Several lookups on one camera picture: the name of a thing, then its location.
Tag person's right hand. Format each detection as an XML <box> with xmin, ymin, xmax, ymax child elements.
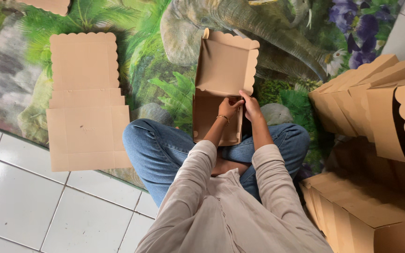
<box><xmin>239</xmin><ymin>90</ymin><xmax>264</xmax><ymax>122</ymax></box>

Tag person's bare foot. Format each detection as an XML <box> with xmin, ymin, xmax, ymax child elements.
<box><xmin>211</xmin><ymin>157</ymin><xmax>252</xmax><ymax>178</ymax></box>

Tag person's blue jeans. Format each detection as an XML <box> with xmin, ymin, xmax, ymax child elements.
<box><xmin>122</xmin><ymin>119</ymin><xmax>311</xmax><ymax>208</ymax></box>

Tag scalloped brown cardboard box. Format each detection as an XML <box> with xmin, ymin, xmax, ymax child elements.
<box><xmin>192</xmin><ymin>28</ymin><xmax>260</xmax><ymax>147</ymax></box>

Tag person's left hand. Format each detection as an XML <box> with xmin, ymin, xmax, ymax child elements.
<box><xmin>217</xmin><ymin>97</ymin><xmax>245</xmax><ymax>121</ymax></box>

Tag person's beige long-sleeved shirt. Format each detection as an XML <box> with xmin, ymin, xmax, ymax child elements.
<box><xmin>134</xmin><ymin>140</ymin><xmax>335</xmax><ymax>253</ymax></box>

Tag pile of folded cardboard boxes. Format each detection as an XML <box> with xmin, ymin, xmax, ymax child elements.
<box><xmin>299</xmin><ymin>171</ymin><xmax>405</xmax><ymax>253</ymax></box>

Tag stack of flat cardboard blanks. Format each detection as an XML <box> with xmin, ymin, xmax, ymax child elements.
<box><xmin>46</xmin><ymin>32</ymin><xmax>133</xmax><ymax>173</ymax></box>

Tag row of folded cardboard boxes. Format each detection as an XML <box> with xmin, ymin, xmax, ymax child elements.
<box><xmin>308</xmin><ymin>54</ymin><xmax>405</xmax><ymax>173</ymax></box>

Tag elephant jungle print floor mat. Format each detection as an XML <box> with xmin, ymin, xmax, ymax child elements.
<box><xmin>0</xmin><ymin>0</ymin><xmax>405</xmax><ymax>190</ymax></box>

